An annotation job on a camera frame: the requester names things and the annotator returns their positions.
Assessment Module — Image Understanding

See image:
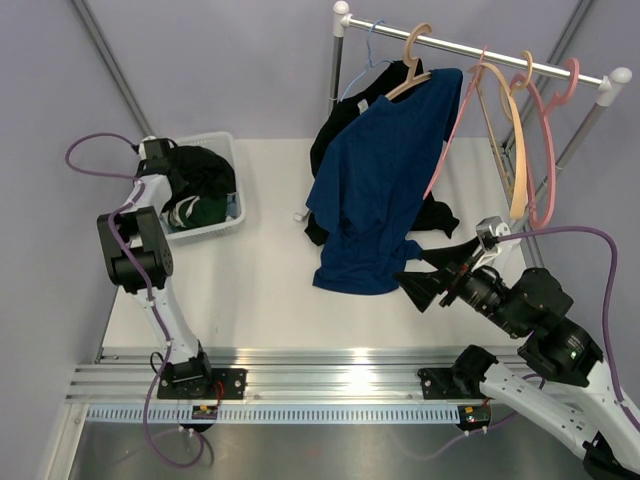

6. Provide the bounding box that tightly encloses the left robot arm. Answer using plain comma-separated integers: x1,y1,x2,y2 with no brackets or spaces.
97,139,221,399

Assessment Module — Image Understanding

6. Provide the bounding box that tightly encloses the pink wire hanger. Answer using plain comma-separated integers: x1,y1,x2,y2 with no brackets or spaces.
423,47,487,199

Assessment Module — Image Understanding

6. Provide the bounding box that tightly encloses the white metal clothes rack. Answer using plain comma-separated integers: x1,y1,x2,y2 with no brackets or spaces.
329,1,632,229

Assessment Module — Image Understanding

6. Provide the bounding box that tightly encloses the light blue t-shirt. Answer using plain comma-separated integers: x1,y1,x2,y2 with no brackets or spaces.
225,192,242,222

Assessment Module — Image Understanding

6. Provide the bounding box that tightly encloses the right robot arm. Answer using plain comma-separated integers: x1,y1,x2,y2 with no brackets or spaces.
394,235,639,479

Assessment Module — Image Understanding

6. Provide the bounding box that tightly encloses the black t-shirt back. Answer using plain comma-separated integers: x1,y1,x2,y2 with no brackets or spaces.
309,60,460,239

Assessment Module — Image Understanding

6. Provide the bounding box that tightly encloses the aluminium rail frame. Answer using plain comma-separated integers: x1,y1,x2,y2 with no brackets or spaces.
65,347,462,404

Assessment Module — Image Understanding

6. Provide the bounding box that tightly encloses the left small circuit board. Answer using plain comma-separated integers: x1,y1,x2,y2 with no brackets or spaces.
192,405,219,421

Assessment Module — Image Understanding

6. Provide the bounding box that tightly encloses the small circuit board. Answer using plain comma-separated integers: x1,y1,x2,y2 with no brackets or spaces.
192,405,219,421
458,404,492,431

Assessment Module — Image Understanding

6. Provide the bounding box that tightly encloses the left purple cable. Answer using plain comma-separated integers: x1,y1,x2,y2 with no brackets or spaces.
64,132,206,466

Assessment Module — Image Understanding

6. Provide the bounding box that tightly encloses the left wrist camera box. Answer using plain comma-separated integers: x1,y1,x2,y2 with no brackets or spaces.
138,136,174,160

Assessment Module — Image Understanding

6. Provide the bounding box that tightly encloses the light blue wire hanger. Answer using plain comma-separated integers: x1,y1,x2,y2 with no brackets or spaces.
339,19,394,102

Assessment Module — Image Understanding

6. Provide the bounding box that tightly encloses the white perforated cable duct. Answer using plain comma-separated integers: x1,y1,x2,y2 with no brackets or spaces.
86,404,459,425

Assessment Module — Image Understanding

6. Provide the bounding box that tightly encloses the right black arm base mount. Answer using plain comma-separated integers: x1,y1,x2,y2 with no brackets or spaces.
417,367,483,400

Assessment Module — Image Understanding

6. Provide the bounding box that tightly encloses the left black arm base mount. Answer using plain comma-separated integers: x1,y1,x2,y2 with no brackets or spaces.
157,361,248,400

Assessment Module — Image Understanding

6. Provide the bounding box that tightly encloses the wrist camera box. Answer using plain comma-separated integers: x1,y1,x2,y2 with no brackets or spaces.
473,216,520,272
138,136,174,160

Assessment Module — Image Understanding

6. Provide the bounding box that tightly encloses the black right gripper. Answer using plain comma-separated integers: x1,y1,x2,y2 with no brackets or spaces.
391,235,528,338

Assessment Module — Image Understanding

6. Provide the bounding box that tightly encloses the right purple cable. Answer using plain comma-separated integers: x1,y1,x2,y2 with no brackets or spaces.
494,225,640,434

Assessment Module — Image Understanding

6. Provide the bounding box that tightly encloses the beige wooden hanger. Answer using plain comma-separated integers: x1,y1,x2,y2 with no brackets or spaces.
470,50,533,220
385,23,432,101

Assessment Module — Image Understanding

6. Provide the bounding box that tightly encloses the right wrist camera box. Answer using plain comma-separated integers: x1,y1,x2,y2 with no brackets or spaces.
473,216,520,272

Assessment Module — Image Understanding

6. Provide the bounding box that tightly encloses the right small circuit board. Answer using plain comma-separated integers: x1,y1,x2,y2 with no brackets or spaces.
458,404,492,431

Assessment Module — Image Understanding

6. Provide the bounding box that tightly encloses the purple cable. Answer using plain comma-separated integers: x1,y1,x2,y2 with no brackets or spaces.
64,132,206,466
494,225,640,434

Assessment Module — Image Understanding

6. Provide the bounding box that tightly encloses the black t-shirt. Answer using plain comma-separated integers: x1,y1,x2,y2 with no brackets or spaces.
163,145,237,212
309,60,460,239

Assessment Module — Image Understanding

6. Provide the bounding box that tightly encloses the white plastic basket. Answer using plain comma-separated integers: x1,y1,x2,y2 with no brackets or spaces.
160,131,246,245

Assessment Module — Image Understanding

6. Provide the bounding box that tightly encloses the pink plastic hanger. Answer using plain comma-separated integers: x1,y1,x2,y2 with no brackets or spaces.
510,50,580,230

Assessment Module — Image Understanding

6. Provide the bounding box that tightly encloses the green and white raglan shirt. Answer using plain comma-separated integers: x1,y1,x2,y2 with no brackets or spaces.
165,196,229,231

